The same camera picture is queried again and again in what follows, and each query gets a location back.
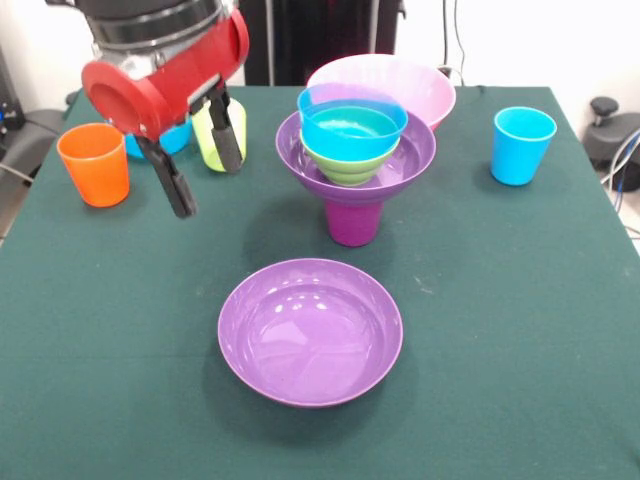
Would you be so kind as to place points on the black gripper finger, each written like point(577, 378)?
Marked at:
point(175, 185)
point(226, 142)

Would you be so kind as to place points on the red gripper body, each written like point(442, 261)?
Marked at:
point(175, 80)

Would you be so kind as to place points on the lime green cup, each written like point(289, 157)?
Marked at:
point(200, 140)

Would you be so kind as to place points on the blue bowl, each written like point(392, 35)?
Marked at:
point(177, 140)
point(350, 135)

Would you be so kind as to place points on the green ribbed bowl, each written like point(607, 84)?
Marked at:
point(350, 172)

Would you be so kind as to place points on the purple cup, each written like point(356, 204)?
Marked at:
point(355, 225)

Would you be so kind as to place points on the purple bowl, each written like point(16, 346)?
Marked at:
point(415, 150)
point(310, 345)

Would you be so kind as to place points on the orange cup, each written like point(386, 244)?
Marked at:
point(97, 177)

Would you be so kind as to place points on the grey chair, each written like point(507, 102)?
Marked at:
point(35, 135)

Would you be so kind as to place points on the black equipment box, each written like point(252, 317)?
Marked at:
point(7, 100)

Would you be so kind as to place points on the large pink bowl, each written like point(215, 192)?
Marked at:
point(425, 85)

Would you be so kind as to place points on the dark green tablecloth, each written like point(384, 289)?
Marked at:
point(320, 440)

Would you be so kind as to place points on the blue cup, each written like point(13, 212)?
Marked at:
point(520, 155)

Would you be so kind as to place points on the black knob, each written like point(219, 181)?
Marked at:
point(604, 106)

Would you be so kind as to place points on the dark grey base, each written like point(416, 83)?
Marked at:
point(612, 142)

